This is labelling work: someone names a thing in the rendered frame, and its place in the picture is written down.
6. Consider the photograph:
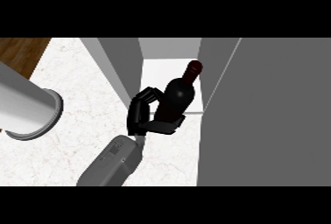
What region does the dark grey cabinet door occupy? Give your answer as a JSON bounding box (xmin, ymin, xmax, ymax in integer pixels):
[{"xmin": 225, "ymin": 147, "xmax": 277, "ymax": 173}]
[{"xmin": 197, "ymin": 38, "xmax": 331, "ymax": 187}]

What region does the grey cabinet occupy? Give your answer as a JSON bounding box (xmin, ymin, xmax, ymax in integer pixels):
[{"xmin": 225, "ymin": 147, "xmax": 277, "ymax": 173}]
[{"xmin": 79, "ymin": 38, "xmax": 244, "ymax": 116}]

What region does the dark wine bottle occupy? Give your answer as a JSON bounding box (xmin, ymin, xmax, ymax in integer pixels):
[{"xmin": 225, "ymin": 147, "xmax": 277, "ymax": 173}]
[{"xmin": 152, "ymin": 59, "xmax": 204, "ymax": 123}]

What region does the pale grey cylinder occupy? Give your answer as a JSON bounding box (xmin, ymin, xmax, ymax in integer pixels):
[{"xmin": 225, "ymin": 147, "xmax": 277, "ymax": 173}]
[{"xmin": 0, "ymin": 60, "xmax": 65, "ymax": 142}]

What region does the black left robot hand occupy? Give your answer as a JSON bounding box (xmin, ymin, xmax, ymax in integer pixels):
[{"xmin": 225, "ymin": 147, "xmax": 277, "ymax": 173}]
[{"xmin": 127, "ymin": 86, "xmax": 188, "ymax": 137}]

